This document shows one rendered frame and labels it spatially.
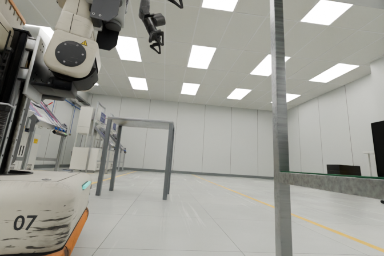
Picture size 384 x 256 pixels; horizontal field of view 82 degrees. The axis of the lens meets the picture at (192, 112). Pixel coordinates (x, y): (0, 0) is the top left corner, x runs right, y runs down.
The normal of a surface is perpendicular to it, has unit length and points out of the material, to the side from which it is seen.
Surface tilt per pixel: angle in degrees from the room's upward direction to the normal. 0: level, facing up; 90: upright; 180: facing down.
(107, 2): 90
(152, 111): 90
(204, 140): 90
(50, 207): 90
